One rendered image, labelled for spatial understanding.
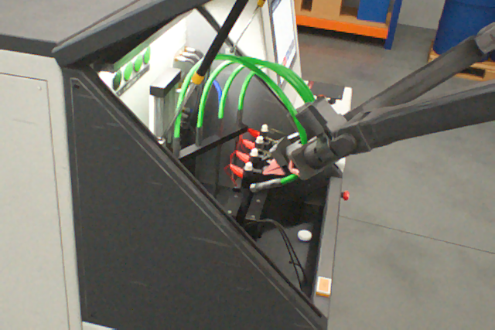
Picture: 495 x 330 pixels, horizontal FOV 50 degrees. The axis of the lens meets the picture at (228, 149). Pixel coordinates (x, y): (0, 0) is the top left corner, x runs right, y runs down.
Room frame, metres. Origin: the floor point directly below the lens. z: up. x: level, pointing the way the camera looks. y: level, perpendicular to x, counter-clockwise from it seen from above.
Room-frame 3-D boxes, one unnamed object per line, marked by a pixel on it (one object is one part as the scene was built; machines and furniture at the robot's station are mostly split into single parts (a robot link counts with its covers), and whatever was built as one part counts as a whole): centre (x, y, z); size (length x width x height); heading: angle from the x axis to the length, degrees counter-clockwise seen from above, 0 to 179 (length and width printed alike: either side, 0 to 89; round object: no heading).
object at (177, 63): (1.50, 0.15, 1.20); 0.13 x 0.03 x 0.31; 169
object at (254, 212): (1.33, -0.08, 0.91); 0.34 x 0.10 x 0.15; 169
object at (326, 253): (1.17, -0.29, 0.87); 0.62 x 0.04 x 0.16; 169
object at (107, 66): (1.26, 0.20, 1.43); 0.54 x 0.03 x 0.02; 169
